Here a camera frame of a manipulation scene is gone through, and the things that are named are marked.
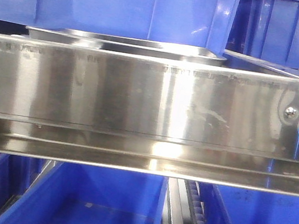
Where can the silver steel tray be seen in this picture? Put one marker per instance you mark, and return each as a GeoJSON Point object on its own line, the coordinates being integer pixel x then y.
{"type": "Point", "coordinates": [167, 50]}

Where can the blue bin lower centre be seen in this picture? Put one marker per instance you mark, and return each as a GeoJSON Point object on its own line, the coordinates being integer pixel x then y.
{"type": "Point", "coordinates": [81, 194]}

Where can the roller track divider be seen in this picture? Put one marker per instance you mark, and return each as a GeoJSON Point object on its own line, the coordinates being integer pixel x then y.
{"type": "Point", "coordinates": [182, 203]}

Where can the blue crate upper right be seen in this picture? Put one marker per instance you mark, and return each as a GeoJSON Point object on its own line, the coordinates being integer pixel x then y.
{"type": "Point", "coordinates": [267, 29]}

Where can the stainless steel shelf rail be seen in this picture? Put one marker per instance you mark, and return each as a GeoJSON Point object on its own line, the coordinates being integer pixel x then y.
{"type": "Point", "coordinates": [159, 116]}

